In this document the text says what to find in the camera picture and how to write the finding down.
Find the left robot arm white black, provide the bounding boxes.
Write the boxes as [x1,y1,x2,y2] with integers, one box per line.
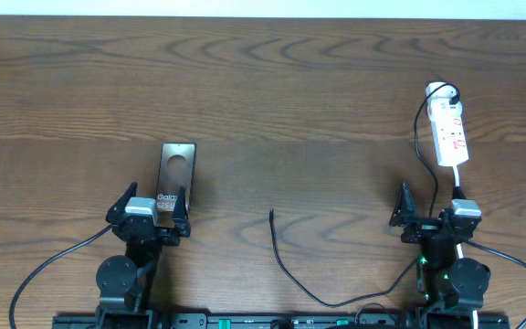
[94,182,191,328]

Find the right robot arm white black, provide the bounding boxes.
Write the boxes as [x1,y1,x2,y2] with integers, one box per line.
[389,183,490,328]

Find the black base rail with green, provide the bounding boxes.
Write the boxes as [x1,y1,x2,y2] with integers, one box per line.
[52,312,511,329]

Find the black USB charging cable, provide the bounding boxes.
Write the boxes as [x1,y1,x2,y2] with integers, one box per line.
[268,81,461,309]

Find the white power strip red switches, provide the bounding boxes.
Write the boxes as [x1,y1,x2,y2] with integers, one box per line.
[426,81,468,167]

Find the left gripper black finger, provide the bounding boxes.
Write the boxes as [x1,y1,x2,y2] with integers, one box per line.
[172,186,191,237]
[106,182,138,224]

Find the Galaxy smartphone with reflective screen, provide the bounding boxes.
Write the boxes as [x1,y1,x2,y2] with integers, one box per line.
[155,143,196,227]

